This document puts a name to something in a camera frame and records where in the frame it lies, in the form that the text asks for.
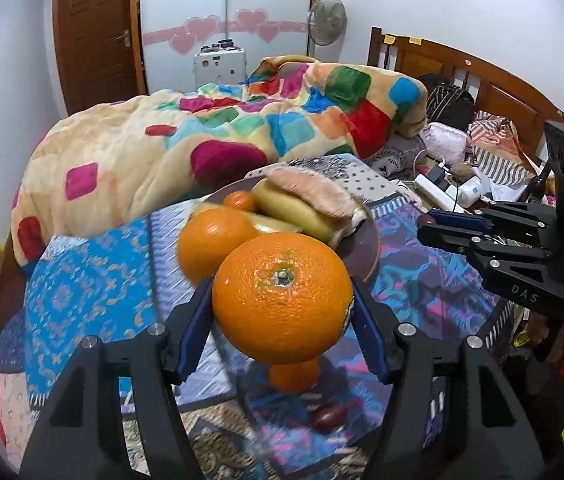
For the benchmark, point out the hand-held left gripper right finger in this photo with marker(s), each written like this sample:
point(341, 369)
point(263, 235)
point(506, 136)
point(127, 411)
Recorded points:
point(369, 340)

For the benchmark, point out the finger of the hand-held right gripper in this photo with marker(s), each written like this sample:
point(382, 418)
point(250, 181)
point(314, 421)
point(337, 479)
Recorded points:
point(452, 241)
point(454, 220)

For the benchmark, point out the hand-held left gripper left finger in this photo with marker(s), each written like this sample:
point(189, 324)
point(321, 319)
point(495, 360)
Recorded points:
point(194, 330)

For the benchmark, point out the dark red jujube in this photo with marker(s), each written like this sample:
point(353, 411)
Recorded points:
point(329, 416)
point(429, 219)

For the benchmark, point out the small tangerine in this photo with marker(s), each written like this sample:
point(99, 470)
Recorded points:
point(294, 377)
point(240, 200)

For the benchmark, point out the brown round plate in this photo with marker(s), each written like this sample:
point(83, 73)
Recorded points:
point(362, 252)

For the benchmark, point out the large orange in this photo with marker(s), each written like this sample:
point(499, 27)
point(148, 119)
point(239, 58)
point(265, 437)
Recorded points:
point(282, 305)
point(211, 240)

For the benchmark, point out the banana piece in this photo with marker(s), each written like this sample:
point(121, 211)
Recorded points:
point(292, 210)
point(267, 223)

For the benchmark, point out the white power strip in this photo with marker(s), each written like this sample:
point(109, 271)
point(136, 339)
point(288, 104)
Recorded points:
point(432, 193)

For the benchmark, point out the white plastic device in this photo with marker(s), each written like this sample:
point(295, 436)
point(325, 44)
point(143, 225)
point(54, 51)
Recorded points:
point(477, 186)

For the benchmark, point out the black power adapter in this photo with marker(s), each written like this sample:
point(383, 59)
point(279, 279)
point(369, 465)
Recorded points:
point(437, 174)

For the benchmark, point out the pink quilted pouch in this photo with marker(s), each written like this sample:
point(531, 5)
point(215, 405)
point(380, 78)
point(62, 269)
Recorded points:
point(444, 140)

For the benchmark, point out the wooden bed headboard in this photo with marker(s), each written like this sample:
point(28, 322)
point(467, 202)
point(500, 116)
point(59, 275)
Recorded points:
point(502, 95)

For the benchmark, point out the grey dotted cloth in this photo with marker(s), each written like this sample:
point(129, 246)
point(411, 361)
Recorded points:
point(352, 175)

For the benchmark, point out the blue purple printed bedspread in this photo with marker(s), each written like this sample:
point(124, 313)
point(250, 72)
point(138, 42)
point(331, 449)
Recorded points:
point(86, 285)

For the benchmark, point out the black backpack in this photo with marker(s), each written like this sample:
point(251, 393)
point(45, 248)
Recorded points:
point(449, 102)

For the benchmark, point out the colourful patchwork blanket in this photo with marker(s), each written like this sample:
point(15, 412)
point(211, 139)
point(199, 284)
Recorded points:
point(136, 160)

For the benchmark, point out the standing electric fan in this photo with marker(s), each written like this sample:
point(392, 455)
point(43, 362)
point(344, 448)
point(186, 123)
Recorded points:
point(328, 20)

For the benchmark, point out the small white appliance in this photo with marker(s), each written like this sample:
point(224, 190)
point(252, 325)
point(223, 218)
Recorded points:
point(219, 67)

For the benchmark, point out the brown wooden door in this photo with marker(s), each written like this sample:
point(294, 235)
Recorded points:
point(91, 35)

